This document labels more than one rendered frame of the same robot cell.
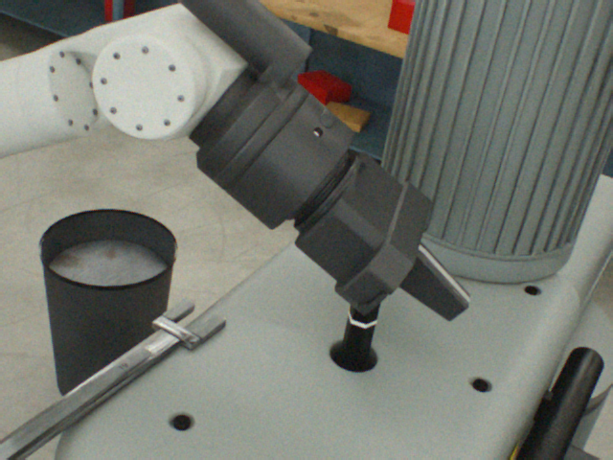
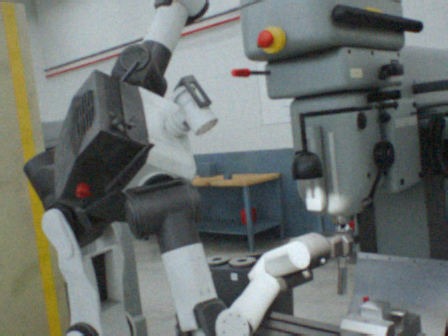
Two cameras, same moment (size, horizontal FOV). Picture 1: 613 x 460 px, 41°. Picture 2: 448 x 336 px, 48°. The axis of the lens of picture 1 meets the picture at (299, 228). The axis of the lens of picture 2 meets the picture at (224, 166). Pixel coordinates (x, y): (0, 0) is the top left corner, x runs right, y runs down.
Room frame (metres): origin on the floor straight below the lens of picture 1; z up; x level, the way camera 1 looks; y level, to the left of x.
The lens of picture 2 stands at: (-0.88, -0.15, 1.58)
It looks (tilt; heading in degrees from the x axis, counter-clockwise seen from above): 5 degrees down; 16
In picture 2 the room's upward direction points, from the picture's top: 7 degrees counter-clockwise
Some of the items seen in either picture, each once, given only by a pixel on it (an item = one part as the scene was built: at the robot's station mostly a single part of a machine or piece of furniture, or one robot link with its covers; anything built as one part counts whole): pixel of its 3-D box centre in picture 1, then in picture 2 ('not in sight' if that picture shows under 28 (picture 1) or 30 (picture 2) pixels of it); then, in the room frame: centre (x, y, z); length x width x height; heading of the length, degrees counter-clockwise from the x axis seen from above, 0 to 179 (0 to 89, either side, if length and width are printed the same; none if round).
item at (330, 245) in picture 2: not in sight; (321, 248); (0.41, 0.00, 1.23); 0.13 x 0.12 x 0.10; 54
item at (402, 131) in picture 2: not in sight; (368, 145); (0.66, -0.14, 1.47); 0.24 x 0.19 x 0.26; 64
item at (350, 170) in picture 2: not in sight; (336, 153); (0.49, -0.06, 1.47); 0.21 x 0.19 x 0.32; 64
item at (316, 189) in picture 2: not in sight; (314, 168); (0.39, -0.01, 1.45); 0.04 x 0.04 x 0.21; 64
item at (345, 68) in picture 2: not in sight; (335, 74); (0.52, -0.08, 1.68); 0.34 x 0.24 x 0.10; 154
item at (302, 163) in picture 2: not in sight; (306, 164); (0.29, 0.00, 1.46); 0.07 x 0.07 x 0.06
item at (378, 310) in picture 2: not in sight; (376, 315); (0.45, -0.12, 1.03); 0.06 x 0.05 x 0.06; 63
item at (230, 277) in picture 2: not in sight; (232, 288); (0.70, 0.34, 1.03); 0.22 x 0.12 x 0.20; 74
